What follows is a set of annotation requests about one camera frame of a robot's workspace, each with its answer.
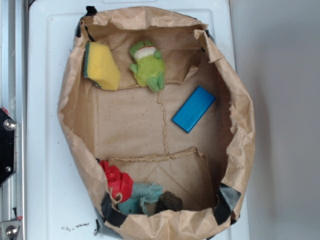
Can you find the black metal bracket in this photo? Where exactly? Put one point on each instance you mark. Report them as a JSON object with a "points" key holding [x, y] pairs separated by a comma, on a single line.
{"points": [[7, 146]]}

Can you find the dark brown lump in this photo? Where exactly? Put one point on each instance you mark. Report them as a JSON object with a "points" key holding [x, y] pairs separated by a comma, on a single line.
{"points": [[169, 201]]}

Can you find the yellow green sponge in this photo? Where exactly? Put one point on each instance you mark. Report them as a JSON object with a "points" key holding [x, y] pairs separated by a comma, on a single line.
{"points": [[100, 67]]}

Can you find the aluminium frame rail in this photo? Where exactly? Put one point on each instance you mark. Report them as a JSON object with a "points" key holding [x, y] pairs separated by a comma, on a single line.
{"points": [[13, 94]]}

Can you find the green plush frog toy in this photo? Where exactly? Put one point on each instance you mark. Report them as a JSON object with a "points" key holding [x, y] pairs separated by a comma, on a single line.
{"points": [[148, 67]]}

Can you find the red crumpled cloth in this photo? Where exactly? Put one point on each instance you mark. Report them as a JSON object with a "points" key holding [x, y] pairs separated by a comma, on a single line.
{"points": [[119, 183]]}

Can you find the brown paper bag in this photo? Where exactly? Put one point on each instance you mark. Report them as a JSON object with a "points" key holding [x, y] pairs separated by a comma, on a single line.
{"points": [[132, 128]]}

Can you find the blue rectangular block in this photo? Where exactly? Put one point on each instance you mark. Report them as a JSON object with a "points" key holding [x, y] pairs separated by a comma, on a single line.
{"points": [[193, 109]]}

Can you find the teal knitted cloth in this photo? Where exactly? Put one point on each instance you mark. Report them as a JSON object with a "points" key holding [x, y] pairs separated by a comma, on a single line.
{"points": [[142, 194]]}

